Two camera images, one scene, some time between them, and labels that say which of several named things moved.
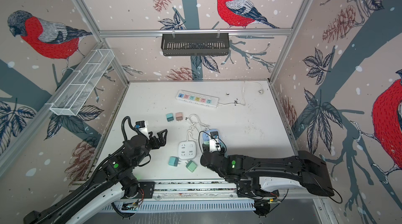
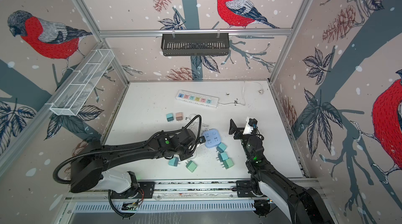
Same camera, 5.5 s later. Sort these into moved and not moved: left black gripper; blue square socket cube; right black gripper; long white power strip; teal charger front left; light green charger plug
Moved: left black gripper; right black gripper
Not moved: long white power strip; blue square socket cube; light green charger plug; teal charger front left
